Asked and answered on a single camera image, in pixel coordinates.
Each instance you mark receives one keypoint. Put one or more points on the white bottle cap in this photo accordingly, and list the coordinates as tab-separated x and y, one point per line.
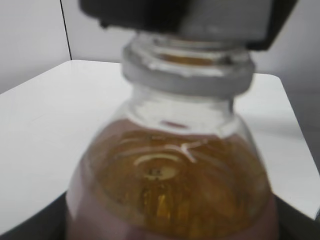
225	28

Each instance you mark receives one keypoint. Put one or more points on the peach oolong tea bottle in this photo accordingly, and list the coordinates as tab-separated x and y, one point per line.
175	162

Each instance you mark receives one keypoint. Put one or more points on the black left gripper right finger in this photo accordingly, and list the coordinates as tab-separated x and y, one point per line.
294	225

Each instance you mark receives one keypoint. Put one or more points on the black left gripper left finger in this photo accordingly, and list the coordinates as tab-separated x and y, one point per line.
47	224

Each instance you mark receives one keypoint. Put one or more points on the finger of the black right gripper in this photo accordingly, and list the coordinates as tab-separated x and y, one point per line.
157	16
280	13

